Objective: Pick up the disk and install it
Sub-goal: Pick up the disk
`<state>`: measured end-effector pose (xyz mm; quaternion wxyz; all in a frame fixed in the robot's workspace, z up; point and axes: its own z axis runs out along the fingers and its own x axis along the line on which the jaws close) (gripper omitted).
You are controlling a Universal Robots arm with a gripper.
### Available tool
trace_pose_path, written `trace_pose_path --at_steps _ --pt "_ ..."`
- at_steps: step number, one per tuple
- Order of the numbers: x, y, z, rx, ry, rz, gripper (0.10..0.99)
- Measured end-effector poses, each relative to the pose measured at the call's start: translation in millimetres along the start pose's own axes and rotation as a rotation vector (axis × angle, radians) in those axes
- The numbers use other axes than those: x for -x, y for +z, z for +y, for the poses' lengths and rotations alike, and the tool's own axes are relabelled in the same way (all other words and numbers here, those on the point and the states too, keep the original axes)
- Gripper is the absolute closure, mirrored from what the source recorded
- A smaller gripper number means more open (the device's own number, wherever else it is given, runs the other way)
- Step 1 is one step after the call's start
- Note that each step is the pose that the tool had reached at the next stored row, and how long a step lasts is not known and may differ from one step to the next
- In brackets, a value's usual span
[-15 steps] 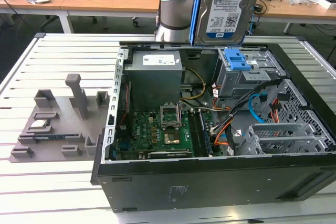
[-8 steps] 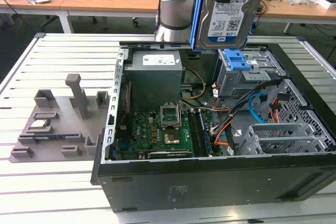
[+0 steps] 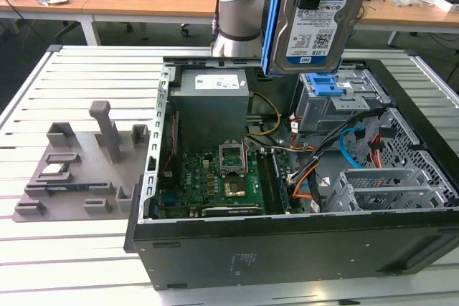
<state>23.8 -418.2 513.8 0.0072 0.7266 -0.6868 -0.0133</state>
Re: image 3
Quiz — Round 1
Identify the small white box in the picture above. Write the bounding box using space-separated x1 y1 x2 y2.
433 0 459 14

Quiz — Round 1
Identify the multicolour wire bundle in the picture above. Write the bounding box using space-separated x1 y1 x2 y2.
286 140 321 182

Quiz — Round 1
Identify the hard disk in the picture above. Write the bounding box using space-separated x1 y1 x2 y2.
260 0 382 77

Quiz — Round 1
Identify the orange red power wire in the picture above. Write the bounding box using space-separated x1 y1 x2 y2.
368 134 387 169

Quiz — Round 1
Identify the silver CPU chip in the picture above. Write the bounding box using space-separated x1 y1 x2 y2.
41 164 69 177

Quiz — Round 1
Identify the blue plastic drive latch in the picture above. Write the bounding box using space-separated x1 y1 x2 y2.
307 73 345 97

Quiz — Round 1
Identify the CPU socket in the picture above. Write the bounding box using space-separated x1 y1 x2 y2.
222 176 249 202

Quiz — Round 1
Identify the grey power supply unit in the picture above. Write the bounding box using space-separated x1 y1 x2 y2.
168 69 250 153

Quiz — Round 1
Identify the black cable bundle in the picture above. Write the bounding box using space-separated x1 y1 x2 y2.
311 107 385 164

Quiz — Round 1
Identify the orange flat wire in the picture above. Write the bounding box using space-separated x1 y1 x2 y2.
292 162 321 200

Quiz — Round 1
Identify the black graphics card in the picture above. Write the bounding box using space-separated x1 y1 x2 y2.
200 204 263 218

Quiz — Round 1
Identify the metal socket cover frame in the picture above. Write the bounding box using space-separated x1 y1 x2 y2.
218 139 250 178

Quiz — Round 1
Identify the black open PC case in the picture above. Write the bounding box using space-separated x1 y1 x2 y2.
123 55 459 291

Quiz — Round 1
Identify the yellow wire bundle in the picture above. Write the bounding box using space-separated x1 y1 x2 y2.
246 92 283 138

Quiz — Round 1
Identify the grey parts rack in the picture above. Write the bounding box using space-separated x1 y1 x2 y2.
12 100 151 224

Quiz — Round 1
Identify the grey disk bay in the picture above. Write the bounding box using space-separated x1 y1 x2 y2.
324 168 449 214

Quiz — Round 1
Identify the black RAM slot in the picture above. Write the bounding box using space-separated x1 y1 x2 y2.
256 151 276 214

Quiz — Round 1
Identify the installed RAM stick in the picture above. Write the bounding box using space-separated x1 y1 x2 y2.
271 150 290 211

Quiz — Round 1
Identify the light blue data wire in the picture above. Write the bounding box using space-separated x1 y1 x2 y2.
339 127 364 170

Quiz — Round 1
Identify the grey metal drive cage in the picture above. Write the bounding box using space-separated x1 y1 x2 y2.
292 71 392 135

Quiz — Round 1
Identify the green motherboard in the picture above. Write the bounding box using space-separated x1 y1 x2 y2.
157 133 291 218

